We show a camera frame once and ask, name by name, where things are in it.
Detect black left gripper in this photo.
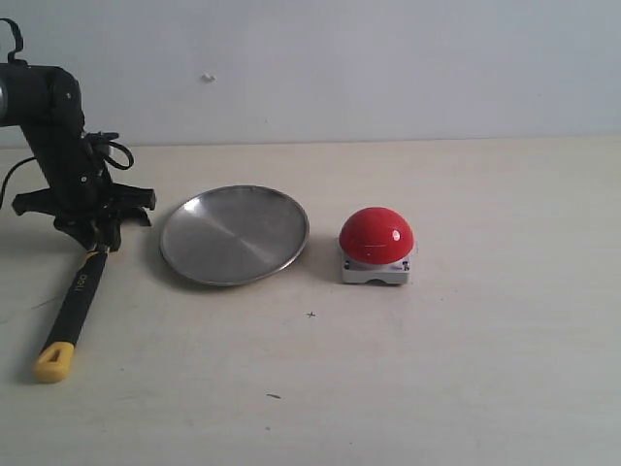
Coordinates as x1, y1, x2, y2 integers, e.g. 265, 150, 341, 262
28, 124, 156, 251

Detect yellow black claw hammer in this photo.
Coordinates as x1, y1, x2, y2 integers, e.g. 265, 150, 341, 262
32, 213, 152, 384

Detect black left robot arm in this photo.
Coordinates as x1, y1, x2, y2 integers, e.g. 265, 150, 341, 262
1, 63, 156, 251

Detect red dome push button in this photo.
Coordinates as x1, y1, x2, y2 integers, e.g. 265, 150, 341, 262
338, 207, 417, 285

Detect round steel plate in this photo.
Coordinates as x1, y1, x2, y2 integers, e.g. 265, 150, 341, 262
159, 184, 310, 287

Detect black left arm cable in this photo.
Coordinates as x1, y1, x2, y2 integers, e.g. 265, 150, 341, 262
0, 17, 135, 210

